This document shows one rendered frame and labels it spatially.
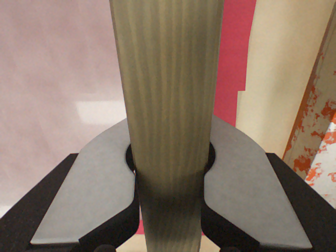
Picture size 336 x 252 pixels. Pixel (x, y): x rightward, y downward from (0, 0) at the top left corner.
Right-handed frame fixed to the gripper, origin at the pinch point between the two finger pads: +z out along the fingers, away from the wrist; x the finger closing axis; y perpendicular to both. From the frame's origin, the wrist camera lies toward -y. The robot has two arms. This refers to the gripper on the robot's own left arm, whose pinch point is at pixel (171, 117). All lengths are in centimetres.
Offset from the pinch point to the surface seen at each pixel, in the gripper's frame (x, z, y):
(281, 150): 10.4, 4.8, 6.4
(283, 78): 8.7, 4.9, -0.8
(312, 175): 11.2, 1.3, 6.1
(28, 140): -14.1, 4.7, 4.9
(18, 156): -15.9, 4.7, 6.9
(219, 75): 3.7, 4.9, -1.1
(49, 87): -10.2, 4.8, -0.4
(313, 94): 10.7, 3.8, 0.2
